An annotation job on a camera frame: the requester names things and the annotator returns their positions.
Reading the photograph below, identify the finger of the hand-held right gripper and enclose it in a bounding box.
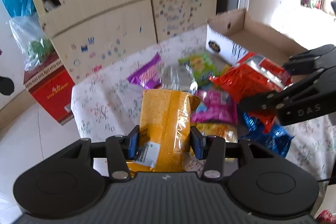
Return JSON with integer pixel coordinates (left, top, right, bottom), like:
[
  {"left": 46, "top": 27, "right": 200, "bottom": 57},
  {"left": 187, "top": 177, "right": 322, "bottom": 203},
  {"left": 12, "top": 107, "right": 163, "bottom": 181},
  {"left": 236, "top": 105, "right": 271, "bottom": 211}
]
[
  {"left": 238, "top": 64, "right": 336, "bottom": 126},
  {"left": 283, "top": 45, "right": 336, "bottom": 76}
]

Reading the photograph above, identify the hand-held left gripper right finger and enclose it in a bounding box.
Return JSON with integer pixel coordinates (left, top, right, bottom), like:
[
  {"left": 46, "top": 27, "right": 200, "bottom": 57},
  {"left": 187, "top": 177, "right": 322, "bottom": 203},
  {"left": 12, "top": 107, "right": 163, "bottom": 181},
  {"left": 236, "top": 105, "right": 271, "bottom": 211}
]
[{"left": 189, "top": 126, "right": 272, "bottom": 179}]

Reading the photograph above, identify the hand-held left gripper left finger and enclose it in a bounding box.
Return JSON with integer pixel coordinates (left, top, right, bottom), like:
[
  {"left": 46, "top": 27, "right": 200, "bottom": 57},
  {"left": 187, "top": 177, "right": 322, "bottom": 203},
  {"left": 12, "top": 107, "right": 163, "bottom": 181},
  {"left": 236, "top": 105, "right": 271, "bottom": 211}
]
[{"left": 50, "top": 125, "right": 140, "bottom": 180}]

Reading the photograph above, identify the yellow orange snack packet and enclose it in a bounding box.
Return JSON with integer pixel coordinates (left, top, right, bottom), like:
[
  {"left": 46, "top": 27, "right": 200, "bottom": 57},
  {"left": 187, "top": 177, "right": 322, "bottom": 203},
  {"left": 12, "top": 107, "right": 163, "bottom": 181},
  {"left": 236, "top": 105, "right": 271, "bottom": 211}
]
[{"left": 126, "top": 89, "right": 202, "bottom": 172}]

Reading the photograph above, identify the pink snack packet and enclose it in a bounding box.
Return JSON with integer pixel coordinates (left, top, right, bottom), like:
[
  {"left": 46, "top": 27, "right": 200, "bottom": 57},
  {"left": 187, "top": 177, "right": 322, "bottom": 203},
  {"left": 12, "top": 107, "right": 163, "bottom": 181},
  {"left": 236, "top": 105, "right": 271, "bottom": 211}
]
[{"left": 191, "top": 90, "right": 238, "bottom": 126}]

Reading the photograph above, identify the blue snack packet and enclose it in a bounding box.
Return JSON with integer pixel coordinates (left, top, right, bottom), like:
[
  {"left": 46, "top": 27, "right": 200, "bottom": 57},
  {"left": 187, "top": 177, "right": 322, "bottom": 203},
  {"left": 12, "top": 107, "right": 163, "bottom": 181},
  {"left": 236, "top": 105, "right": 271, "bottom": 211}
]
[{"left": 238, "top": 111, "right": 294, "bottom": 159}]

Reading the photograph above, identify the cardboard box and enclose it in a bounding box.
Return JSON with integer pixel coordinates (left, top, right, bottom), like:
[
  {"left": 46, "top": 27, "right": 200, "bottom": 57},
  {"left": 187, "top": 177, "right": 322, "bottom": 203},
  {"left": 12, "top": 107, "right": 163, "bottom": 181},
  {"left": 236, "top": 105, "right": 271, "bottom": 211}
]
[{"left": 206, "top": 8, "right": 317, "bottom": 75}]

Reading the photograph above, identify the red snack packet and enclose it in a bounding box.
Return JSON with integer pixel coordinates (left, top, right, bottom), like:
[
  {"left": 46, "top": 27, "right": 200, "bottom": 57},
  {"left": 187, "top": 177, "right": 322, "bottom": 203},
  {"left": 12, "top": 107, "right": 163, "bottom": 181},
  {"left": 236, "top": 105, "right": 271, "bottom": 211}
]
[{"left": 209, "top": 53, "right": 293, "bottom": 134}]

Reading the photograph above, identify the silver snack packet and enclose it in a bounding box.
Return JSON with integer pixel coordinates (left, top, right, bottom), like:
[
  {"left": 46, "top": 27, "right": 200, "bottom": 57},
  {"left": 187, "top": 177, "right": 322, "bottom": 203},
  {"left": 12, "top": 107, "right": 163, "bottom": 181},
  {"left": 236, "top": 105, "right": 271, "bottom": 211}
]
[{"left": 160, "top": 64, "right": 198, "bottom": 95}]

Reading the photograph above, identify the yellow packet with white print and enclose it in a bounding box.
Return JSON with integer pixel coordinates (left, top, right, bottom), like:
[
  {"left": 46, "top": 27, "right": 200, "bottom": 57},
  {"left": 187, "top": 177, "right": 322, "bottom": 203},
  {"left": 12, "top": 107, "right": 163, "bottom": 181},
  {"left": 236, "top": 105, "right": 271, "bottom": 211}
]
[{"left": 194, "top": 123, "right": 238, "bottom": 144}]

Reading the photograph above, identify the floral tablecloth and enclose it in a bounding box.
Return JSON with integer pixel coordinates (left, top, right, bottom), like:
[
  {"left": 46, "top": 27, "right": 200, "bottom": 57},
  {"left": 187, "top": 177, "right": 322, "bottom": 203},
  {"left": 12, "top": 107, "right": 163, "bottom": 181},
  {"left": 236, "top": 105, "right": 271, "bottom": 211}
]
[{"left": 71, "top": 25, "right": 336, "bottom": 182}]

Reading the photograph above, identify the purple snack packet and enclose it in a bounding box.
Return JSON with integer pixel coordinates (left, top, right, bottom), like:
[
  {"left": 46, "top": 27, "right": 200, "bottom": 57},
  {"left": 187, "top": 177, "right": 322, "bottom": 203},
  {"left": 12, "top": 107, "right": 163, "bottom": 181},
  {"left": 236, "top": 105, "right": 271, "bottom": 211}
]
[{"left": 127, "top": 53, "right": 164, "bottom": 90}]

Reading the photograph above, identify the green snack packet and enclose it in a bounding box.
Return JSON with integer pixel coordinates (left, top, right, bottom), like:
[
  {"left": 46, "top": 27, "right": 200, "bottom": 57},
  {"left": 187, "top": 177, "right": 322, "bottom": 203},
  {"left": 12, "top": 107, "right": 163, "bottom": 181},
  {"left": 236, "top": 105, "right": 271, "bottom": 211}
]
[{"left": 178, "top": 53, "right": 224, "bottom": 86}]

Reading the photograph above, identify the red box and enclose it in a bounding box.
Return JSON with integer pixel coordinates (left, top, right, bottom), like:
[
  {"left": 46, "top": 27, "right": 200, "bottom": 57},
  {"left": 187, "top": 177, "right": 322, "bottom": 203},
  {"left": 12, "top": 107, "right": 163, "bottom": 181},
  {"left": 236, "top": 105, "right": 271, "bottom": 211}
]
[{"left": 24, "top": 56, "right": 77, "bottom": 126}]

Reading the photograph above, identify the group of colourful stickers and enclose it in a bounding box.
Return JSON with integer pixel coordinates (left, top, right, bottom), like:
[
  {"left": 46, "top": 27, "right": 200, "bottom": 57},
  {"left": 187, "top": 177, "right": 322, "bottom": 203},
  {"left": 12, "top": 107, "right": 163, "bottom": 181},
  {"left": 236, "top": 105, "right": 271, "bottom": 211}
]
[{"left": 70, "top": 0, "right": 203, "bottom": 73}]

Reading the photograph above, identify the red cloth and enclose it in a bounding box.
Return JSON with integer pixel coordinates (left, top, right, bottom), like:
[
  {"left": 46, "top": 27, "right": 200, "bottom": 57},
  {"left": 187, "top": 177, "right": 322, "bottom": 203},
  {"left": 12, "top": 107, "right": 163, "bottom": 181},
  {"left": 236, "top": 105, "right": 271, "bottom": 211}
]
[{"left": 316, "top": 210, "right": 336, "bottom": 224}]

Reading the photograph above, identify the beige wooden cabinet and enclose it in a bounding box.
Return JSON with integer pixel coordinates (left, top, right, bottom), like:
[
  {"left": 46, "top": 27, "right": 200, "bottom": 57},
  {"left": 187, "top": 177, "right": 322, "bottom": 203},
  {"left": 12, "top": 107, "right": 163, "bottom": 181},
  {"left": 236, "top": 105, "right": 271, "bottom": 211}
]
[{"left": 20, "top": 0, "right": 219, "bottom": 83}]

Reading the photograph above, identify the black round object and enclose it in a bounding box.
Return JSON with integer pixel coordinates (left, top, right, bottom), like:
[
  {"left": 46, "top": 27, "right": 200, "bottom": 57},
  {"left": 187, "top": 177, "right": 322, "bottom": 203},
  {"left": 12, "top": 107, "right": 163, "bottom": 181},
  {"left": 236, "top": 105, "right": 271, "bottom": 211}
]
[{"left": 0, "top": 76, "right": 15, "bottom": 95}]

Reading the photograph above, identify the clear plastic bag with greens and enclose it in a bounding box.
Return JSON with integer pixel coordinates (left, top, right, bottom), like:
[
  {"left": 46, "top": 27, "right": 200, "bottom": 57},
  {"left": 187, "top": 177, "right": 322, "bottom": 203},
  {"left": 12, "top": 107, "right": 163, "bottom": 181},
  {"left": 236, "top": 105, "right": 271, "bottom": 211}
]
[{"left": 9, "top": 15, "right": 57, "bottom": 67}]

